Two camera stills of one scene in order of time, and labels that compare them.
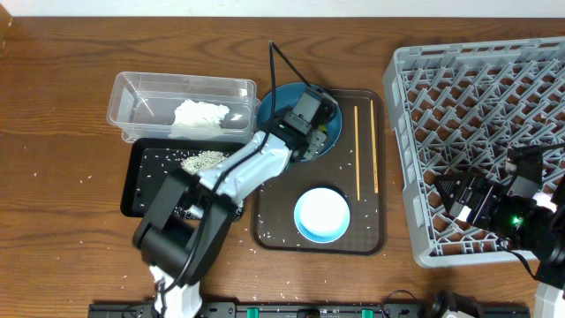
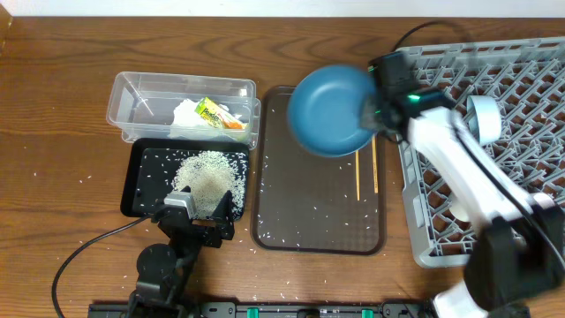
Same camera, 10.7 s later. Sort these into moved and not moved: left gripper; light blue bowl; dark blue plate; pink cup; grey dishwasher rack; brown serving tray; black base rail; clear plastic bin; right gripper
Moved: right gripper; left gripper; light blue bowl; dark blue plate
Not moved: pink cup; clear plastic bin; grey dishwasher rack; black base rail; brown serving tray
